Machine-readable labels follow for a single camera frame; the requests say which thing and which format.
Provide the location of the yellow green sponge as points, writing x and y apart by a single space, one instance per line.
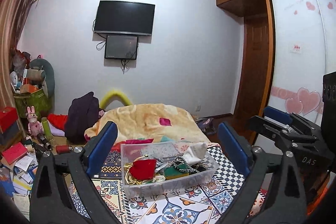
172 173

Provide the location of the small black wall monitor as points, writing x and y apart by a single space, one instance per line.
121 47

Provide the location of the grey green plush toy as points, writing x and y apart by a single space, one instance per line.
41 72

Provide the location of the yellow fleece blanket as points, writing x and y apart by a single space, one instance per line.
150 121

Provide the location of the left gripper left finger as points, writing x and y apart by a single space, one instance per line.
50 200

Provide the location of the clear plastic storage box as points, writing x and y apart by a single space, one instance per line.
157 168

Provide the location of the large black wall television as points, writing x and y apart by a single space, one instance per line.
121 17

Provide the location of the pink rabbit plush toy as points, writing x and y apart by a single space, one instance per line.
34 126

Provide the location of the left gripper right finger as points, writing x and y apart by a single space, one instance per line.
285 201

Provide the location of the dark purple clothing pile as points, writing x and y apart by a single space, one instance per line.
82 114

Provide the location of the red box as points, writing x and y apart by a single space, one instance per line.
8 116

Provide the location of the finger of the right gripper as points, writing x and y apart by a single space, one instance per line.
277 115

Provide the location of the white sliding door with hearts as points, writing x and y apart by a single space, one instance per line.
304 53

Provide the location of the striped pink curtain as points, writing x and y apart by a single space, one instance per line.
13 18

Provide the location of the white cloth pouch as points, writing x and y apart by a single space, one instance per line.
195 153

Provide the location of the green box of toys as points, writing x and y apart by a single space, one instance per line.
38 99

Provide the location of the brown wooden wardrobe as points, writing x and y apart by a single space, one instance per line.
258 60

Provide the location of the yellow curved pillow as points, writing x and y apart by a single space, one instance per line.
112 96

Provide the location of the red velvet pouch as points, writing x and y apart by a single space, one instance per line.
143 169

